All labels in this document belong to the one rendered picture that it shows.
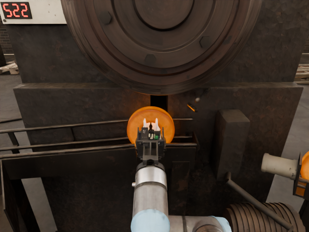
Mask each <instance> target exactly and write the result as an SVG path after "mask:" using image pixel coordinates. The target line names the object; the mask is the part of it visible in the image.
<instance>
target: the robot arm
mask: <svg viewBox="0 0 309 232"><path fill-rule="evenodd" d="M150 127H151V128H152V129H150ZM135 143H136V148H135V151H137V157H139V158H140V160H142V161H143V162H142V163H140V164H139V165H138V166H137V170H136V175H135V182H133V183H132V187H135V189H134V199H133V213H132V222H131V231H132V232H232V231H231V228H230V226H229V222H228V221H227V220H226V219H225V218H223V217H215V216H175V215H168V201H167V182H166V173H165V167H164V166H163V165H162V164H161V163H159V162H158V160H161V159H162V158H163V157H164V151H166V139H165V137H164V127H162V134H161V130H160V128H159V126H158V119H157V118H156V121H155V123H152V122H149V123H146V119H145V118H144V122H143V127H142V129H141V130H140V131H139V127H138V128H137V138H136V140H135Z"/></svg>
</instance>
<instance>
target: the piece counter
mask: <svg viewBox="0 0 309 232"><path fill-rule="evenodd" d="M4 5H8V4H4ZM4 5H3V7H4V10H6V9H5V6H4ZM12 5H16V4H12ZM25 7H26V10H27V6H26V5H25ZM18 10H19V8H18V5H17V10H14V11H18ZM26 10H22V11H21V12H22V15H23V11H26ZM6 11H10V10H6ZM14 11H13V13H14V16H15V12H14ZM10 14H11V16H12V13H11V11H10ZM11 16H7V17H11ZM24 17H28V16H24Z"/></svg>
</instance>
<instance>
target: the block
mask: <svg viewBox="0 0 309 232"><path fill-rule="evenodd" d="M249 127H250V121H249V119H248V118H247V117H246V116H245V115H244V114H243V113H242V112H241V111H240V110H238V109H219V110H218V111H217V116H216V123H215V129H214V136H213V142H212V151H211V157H210V166H211V169H212V171H213V174H214V177H215V179H216V180H217V181H225V174H226V172H228V171H230V172H231V173H232V177H231V180H232V181H236V180H237V179H238V175H239V171H240V166H241V161H242V157H243V153H244V149H245V145H246V140H247V136H248V131H249Z"/></svg>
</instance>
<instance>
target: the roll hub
mask: <svg viewBox="0 0 309 232"><path fill-rule="evenodd" d="M93 5H94V9H95V13H96V16H97V19H98V22H99V24H100V26H101V28H102V30H103V32H104V33H105V35H106V37H107V38H108V40H109V41H110V42H111V43H112V45H113V46H114V47H115V48H116V49H117V50H118V51H119V52H120V53H122V54H123V55H124V56H126V57H127V58H128V59H130V60H132V61H134V62H136V63H138V64H141V65H143V66H147V67H151V68H158V69H167V68H174V67H178V66H181V65H184V64H187V63H189V62H191V61H193V60H195V59H197V58H198V57H200V56H201V55H202V54H204V53H205V52H206V51H207V50H208V49H209V48H210V47H211V46H212V45H213V44H214V43H215V42H216V41H217V39H218V38H219V37H220V35H221V34H222V32H223V30H224V28H225V27H226V24H227V22H228V20H229V17H230V15H231V12H232V9H233V5H234V0H93ZM101 11H105V12H109V13H110V15H111V17H112V19H111V21H110V23H102V22H101V20H100V18H99V16H100V13H101ZM203 36H209V37H210V39H211V41H212V43H211V44H210V46H209V47H208V48H202V47H201V45H200V43H199V42H200V40H201V38H202V37H203ZM147 54H153V55H154V56H155V58H156V61H155V63H154V65H147V63H146V61H145V58H146V56H147Z"/></svg>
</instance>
